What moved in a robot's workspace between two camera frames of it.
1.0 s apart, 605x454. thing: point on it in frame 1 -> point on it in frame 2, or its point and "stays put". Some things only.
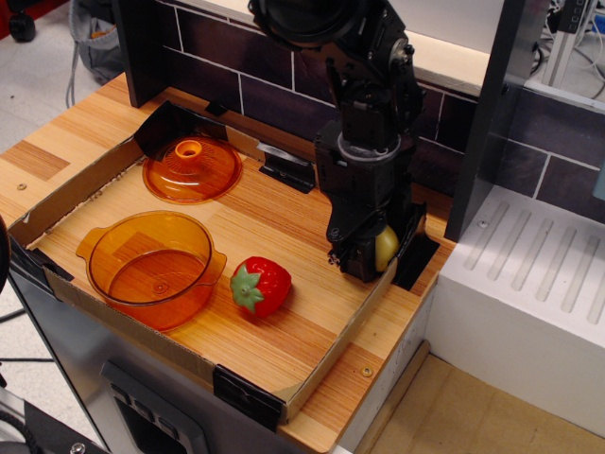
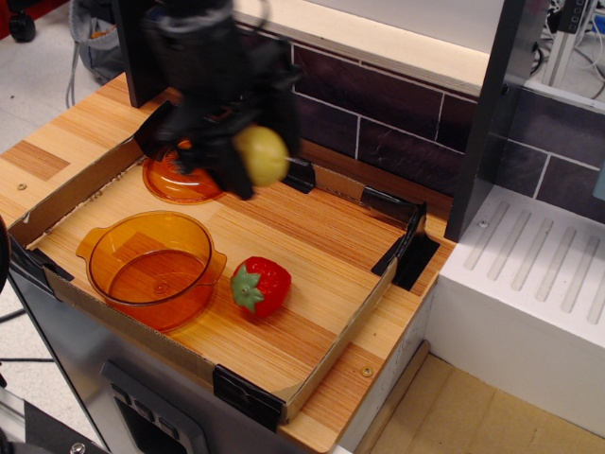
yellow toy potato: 386,247 -> 263,155
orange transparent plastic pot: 154,269 stays put
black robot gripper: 368,176 -> 222,78
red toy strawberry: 259,286 stays put
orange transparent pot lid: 195,170 stays put
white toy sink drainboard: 521,301 stays put
